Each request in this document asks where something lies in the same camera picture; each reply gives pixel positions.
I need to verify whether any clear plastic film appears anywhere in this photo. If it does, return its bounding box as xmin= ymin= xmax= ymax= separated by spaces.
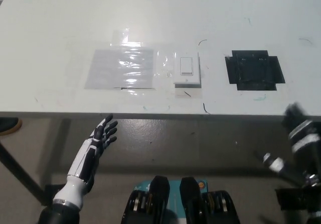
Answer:
xmin=109 ymin=29 xmax=176 ymax=96

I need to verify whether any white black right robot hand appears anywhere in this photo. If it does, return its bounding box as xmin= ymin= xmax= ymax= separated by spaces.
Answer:
xmin=282 ymin=102 xmax=321 ymax=140

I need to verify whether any black left robot leg block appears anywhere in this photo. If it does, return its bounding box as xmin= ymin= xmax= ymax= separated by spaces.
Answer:
xmin=121 ymin=175 xmax=172 ymax=224

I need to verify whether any black tape patch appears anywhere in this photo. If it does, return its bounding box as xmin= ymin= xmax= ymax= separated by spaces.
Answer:
xmin=224 ymin=50 xmax=286 ymax=92

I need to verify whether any black right robot leg block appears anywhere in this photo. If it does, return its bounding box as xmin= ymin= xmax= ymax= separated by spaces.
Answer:
xmin=180 ymin=176 xmax=238 ymax=224

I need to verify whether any black robot leg block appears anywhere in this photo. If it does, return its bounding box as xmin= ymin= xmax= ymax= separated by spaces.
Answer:
xmin=121 ymin=175 xmax=172 ymax=224
xmin=180 ymin=176 xmax=238 ymax=224

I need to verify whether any black shoe tan sole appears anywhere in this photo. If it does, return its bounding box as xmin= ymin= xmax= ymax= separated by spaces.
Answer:
xmin=0 ymin=117 xmax=23 ymax=137

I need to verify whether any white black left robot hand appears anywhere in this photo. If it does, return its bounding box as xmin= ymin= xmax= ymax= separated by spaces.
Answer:
xmin=52 ymin=113 xmax=119 ymax=209

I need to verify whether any black metal table leg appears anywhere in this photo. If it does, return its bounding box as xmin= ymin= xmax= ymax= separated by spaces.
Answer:
xmin=0 ymin=141 xmax=50 ymax=206

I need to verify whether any white rocker wall switch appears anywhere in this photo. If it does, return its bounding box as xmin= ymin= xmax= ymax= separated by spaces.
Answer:
xmin=173 ymin=52 xmax=203 ymax=89

